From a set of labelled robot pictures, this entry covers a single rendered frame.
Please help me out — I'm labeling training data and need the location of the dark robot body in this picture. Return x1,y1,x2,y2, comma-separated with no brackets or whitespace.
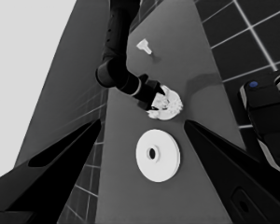
238,66,280,175

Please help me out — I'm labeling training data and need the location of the small white T-shaped piece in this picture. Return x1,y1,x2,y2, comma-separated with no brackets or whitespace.
135,37,154,56

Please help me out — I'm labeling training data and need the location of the large thick white disc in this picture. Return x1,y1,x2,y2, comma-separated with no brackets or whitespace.
134,128,182,184

